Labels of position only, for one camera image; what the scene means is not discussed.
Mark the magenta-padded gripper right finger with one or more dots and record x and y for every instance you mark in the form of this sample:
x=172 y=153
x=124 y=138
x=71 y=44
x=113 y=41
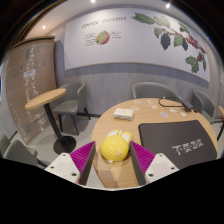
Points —
x=143 y=158

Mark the small white paper packet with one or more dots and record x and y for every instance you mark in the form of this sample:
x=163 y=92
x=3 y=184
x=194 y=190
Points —
x=134 y=108
x=153 y=107
x=183 y=114
x=150 y=101
x=137 y=101
x=164 y=114
x=173 y=110

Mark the yellow computer mouse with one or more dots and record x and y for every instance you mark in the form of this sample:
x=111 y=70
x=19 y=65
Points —
x=114 y=148

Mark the black power adapter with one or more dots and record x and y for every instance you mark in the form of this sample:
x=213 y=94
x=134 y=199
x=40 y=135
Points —
x=188 y=106

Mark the black mouse pad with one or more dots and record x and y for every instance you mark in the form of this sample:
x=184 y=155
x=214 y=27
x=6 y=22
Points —
x=173 y=136

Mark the coffee plant wall mural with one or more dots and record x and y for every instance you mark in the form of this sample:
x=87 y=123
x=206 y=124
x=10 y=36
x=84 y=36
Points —
x=133 y=43

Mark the tan printed wall panel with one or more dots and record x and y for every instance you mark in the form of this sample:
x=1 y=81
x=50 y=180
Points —
x=30 y=83

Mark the grey armchair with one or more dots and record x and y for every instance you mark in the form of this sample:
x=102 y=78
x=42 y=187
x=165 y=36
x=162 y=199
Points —
x=203 y=103
x=153 y=90
x=18 y=151
x=71 y=106

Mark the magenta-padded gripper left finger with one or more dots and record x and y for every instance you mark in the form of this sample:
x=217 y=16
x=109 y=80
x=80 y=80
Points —
x=81 y=156

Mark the white tissue pack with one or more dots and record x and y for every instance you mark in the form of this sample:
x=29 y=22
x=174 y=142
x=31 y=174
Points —
x=123 y=113

